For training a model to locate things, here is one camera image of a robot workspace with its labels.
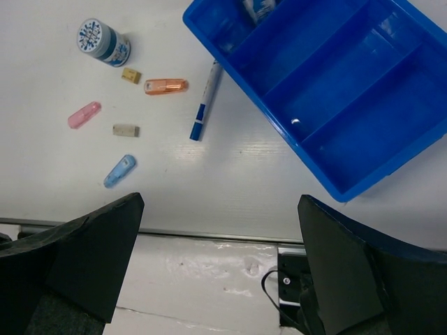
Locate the blue compartment tray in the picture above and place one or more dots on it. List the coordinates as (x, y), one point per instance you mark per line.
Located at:
(356, 88)

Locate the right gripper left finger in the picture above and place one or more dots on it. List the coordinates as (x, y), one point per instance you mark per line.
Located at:
(67, 279)

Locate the silver foil sheet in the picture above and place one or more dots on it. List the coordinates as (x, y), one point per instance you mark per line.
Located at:
(192, 286)

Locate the grey rectangular eraser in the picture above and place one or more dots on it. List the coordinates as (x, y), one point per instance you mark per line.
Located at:
(125, 130)

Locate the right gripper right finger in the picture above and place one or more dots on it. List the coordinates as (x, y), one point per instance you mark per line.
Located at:
(366, 281)

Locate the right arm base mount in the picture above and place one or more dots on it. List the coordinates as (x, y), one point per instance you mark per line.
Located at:
(284, 284)

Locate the pink translucent clip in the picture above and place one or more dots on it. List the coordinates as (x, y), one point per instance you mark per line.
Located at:
(83, 115)

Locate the tan small eraser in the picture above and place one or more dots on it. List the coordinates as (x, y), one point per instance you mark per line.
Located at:
(131, 75)

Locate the orange translucent clip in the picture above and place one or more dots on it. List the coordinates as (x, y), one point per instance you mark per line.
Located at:
(165, 86)

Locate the blue translucent clip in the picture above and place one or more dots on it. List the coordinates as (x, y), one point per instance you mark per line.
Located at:
(125, 165)

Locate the blue patterned jar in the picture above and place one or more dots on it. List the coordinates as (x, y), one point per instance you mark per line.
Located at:
(101, 42)
(258, 10)

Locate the blue white marker pen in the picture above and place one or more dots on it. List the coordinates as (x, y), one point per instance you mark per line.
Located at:
(206, 102)

